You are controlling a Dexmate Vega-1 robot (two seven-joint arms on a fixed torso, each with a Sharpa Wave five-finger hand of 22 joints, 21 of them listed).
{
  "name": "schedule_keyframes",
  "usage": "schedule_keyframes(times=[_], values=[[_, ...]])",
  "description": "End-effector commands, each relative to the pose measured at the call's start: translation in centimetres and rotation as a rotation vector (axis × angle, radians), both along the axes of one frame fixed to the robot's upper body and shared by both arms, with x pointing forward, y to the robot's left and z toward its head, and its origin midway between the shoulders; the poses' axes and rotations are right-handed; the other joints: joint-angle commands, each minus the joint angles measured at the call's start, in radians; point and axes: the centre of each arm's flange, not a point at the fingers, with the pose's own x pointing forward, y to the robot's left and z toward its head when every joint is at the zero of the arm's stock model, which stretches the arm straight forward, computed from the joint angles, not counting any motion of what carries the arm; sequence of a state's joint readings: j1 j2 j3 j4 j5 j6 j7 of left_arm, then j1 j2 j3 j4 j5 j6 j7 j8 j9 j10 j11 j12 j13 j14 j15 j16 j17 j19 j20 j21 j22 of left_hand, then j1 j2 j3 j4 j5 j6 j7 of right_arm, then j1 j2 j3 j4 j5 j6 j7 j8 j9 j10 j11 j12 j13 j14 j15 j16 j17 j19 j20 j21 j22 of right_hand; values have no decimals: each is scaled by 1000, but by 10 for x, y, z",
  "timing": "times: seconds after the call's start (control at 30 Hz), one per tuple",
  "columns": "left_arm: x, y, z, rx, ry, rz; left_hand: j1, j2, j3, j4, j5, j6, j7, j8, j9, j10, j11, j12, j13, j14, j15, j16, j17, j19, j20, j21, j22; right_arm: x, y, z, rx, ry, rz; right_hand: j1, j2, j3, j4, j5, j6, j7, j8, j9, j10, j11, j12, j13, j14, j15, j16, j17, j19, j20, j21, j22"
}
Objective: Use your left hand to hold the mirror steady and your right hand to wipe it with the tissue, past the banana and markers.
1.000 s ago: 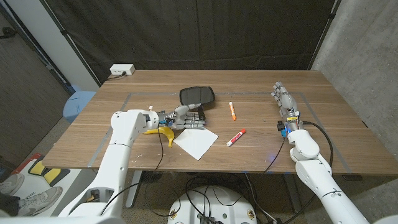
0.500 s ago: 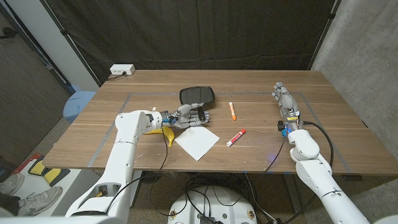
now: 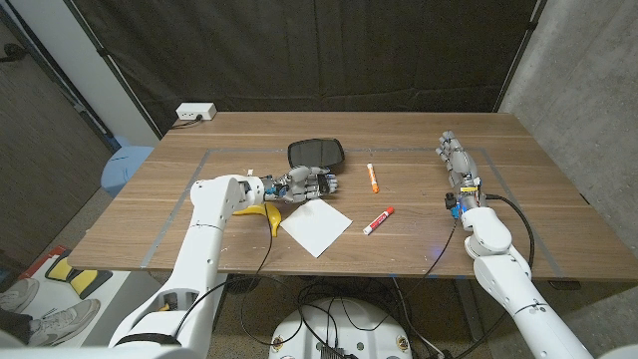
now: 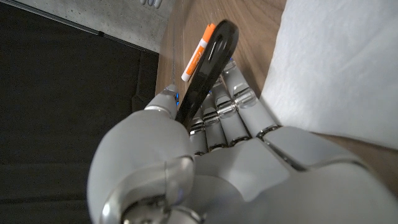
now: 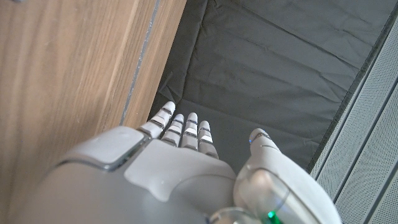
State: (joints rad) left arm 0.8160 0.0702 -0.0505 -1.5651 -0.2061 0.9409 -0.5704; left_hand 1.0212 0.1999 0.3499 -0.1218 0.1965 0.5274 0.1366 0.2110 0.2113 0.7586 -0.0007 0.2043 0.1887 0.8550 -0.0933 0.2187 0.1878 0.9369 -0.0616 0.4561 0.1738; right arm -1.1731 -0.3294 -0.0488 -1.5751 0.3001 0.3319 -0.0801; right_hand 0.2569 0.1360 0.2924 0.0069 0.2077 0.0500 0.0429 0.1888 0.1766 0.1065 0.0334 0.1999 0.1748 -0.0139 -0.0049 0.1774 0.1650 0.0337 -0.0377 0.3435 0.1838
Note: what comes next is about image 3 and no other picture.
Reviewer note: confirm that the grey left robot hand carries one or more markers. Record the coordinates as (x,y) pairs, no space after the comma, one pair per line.
(299,184)

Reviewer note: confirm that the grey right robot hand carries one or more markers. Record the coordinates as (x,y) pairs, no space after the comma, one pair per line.
(461,167)

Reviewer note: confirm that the black hand mirror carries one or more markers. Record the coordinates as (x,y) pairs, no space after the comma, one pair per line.
(315,152)

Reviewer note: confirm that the white tissue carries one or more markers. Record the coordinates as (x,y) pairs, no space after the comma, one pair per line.
(315,227)

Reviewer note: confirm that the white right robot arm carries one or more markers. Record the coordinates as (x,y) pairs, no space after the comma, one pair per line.
(513,284)

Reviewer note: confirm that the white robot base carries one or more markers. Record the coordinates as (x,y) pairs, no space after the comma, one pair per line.
(349,329)

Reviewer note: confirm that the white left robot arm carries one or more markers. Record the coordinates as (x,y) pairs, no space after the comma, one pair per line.
(199,259)

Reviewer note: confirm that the yellow banana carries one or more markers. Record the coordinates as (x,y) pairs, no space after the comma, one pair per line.
(273,217)

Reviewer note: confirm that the orange marker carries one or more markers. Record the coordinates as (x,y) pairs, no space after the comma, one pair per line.
(373,178)

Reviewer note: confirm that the red marker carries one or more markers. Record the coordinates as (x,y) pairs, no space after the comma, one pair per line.
(379,220)

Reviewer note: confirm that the black round fan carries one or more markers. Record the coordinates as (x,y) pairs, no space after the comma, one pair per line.
(244,284)

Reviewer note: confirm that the white power outlet box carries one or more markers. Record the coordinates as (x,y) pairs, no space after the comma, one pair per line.
(195,110)

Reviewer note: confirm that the black backdrop stand pole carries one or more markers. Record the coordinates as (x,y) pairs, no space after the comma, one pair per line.
(114,72)
(521,52)

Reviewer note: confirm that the black backdrop curtain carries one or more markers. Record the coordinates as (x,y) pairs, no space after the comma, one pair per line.
(309,50)

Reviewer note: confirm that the grey table leg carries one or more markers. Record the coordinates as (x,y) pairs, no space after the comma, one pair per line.
(468,309)
(219,299)

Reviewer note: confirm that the light blue stool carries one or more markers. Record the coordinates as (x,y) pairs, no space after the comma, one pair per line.
(124,167)

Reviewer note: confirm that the grey sneaker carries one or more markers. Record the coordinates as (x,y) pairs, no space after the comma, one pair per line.
(65,321)
(17,295)

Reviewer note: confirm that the dark trouser leg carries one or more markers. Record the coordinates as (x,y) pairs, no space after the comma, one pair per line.
(12,326)

